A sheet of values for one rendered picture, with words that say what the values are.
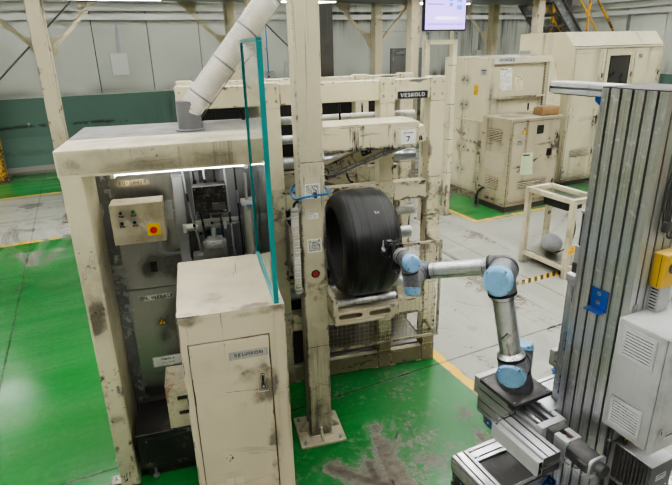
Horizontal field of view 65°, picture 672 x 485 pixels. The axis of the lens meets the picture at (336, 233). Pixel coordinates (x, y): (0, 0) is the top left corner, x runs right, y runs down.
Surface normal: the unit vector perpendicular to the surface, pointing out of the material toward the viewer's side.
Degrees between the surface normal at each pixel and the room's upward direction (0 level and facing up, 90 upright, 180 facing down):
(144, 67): 90
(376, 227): 56
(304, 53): 90
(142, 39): 90
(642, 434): 90
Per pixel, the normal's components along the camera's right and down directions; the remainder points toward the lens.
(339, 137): 0.26, 0.32
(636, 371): -0.90, 0.17
